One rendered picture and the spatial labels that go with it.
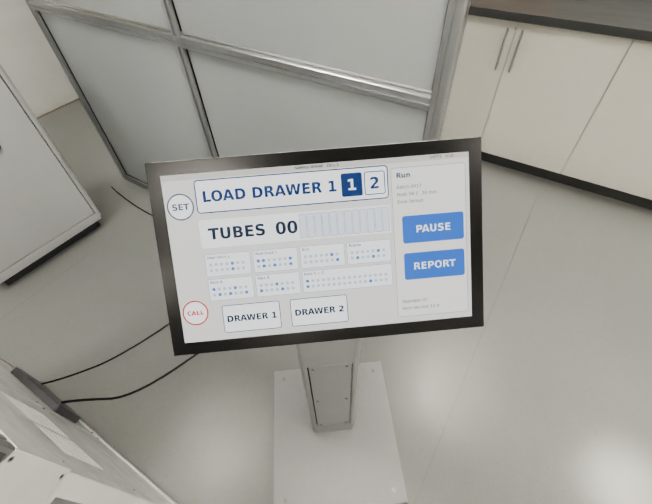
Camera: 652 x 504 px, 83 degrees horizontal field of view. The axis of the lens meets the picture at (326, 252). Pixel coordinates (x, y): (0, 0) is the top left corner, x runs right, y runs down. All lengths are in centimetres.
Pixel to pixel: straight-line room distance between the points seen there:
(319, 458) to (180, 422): 57
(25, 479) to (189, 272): 40
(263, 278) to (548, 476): 135
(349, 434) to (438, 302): 97
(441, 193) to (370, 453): 111
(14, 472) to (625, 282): 233
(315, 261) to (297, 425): 104
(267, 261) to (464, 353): 131
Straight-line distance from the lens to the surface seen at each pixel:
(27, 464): 79
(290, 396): 159
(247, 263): 60
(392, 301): 62
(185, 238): 62
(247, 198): 59
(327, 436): 153
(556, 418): 179
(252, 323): 63
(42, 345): 219
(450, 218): 63
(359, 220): 59
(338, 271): 60
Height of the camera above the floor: 152
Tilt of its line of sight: 49 degrees down
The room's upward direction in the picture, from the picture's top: 3 degrees counter-clockwise
